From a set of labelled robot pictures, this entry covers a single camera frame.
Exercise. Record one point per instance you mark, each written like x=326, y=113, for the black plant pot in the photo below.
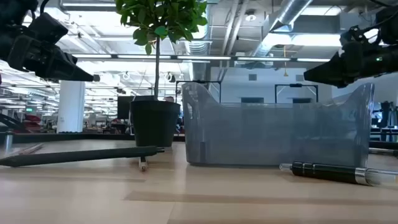
x=155, y=124

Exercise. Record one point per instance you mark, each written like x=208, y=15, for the black monitor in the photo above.
x=124, y=107

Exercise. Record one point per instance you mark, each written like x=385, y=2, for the long slim black pen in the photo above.
x=77, y=155

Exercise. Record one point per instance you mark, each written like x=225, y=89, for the black equipment stand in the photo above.
x=387, y=115

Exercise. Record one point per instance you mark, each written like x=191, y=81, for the grey translucent plastic bin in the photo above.
x=264, y=133

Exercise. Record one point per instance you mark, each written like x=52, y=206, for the silver ventilation duct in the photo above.
x=289, y=12

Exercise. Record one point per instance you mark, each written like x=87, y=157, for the dark pencil with wooden tip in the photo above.
x=143, y=165

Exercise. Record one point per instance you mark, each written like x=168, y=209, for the black metal frame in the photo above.
x=295, y=85
x=211, y=81

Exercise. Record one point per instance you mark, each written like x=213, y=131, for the long ceiling light strip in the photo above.
x=202, y=58

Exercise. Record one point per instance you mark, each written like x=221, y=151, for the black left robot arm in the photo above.
x=15, y=12

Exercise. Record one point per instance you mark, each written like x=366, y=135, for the white round pillar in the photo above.
x=71, y=105

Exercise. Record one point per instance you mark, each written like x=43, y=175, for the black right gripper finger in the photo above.
x=329, y=71

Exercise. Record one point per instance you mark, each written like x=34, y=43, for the plain wooden pencil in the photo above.
x=31, y=148

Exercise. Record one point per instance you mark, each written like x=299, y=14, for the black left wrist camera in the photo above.
x=49, y=29

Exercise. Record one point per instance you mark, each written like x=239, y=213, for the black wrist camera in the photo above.
x=49, y=29
x=353, y=35

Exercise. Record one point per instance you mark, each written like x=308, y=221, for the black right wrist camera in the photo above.
x=353, y=35

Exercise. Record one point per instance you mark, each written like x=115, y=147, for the green leafy potted tree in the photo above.
x=161, y=18

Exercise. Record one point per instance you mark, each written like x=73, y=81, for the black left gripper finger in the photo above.
x=71, y=74

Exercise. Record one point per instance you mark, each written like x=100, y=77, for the silver metal post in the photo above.
x=7, y=141

